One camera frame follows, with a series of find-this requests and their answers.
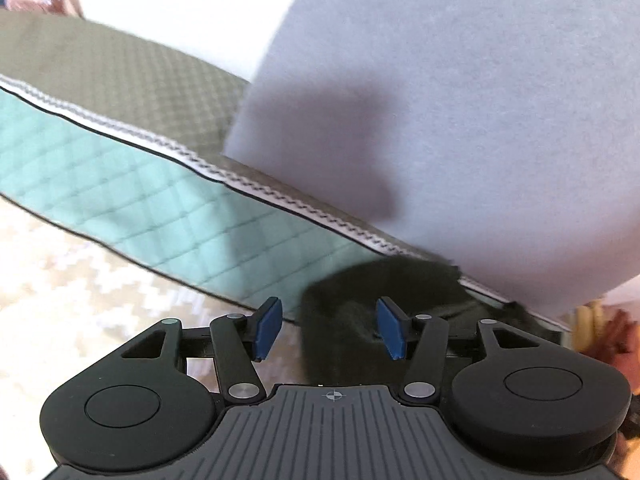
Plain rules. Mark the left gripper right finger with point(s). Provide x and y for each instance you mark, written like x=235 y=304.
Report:
x=421 y=341

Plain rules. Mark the beige zigzag bed sheet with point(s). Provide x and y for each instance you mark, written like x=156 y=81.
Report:
x=65 y=303

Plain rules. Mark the teal quilted pillow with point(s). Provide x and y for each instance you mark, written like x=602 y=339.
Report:
x=120 y=140

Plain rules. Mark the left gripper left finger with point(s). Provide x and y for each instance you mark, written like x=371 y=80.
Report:
x=238 y=342

